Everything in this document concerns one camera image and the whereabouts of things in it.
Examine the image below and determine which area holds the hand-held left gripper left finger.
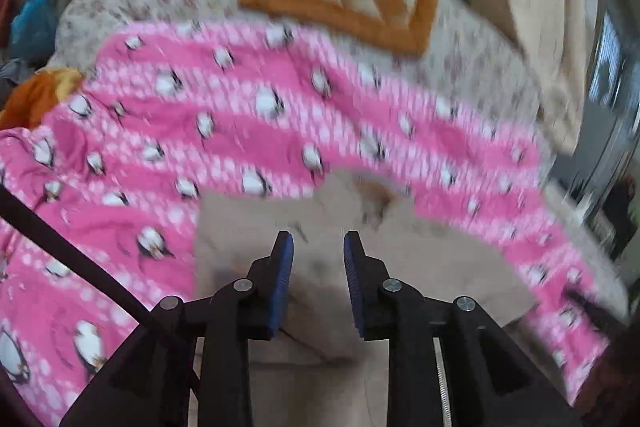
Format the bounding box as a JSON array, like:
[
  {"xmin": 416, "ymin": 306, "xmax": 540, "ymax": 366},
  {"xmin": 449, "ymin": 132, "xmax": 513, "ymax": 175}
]
[{"xmin": 59, "ymin": 231, "xmax": 295, "ymax": 427}]

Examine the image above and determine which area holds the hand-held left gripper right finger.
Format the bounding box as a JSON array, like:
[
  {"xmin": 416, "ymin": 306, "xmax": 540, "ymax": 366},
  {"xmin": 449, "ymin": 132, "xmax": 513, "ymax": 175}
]
[{"xmin": 342, "ymin": 230, "xmax": 584, "ymax": 427}]

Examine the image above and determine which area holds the beige knit sweater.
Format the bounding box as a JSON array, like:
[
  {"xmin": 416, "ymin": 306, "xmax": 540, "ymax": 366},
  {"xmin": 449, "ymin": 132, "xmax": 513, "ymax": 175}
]
[{"xmin": 192, "ymin": 171, "xmax": 537, "ymax": 427}]

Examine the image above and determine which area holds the pink penguin print blanket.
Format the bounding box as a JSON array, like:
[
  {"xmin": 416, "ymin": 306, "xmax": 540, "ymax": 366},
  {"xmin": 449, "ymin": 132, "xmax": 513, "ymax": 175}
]
[{"xmin": 0, "ymin": 19, "xmax": 613, "ymax": 427}]

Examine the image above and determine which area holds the orange cloth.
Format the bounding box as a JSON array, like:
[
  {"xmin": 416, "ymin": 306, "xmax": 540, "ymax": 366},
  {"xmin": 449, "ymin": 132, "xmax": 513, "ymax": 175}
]
[{"xmin": 0, "ymin": 68, "xmax": 85, "ymax": 130}]

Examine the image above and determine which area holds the blue plastic bag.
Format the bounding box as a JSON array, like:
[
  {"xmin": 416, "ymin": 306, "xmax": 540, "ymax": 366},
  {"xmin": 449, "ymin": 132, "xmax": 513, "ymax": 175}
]
[{"xmin": 10, "ymin": 0, "xmax": 58, "ymax": 58}]

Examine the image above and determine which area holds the black cable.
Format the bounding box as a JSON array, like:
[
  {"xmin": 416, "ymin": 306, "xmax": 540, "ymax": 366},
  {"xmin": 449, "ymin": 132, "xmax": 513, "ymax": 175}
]
[{"xmin": 0, "ymin": 187, "xmax": 201, "ymax": 403}]

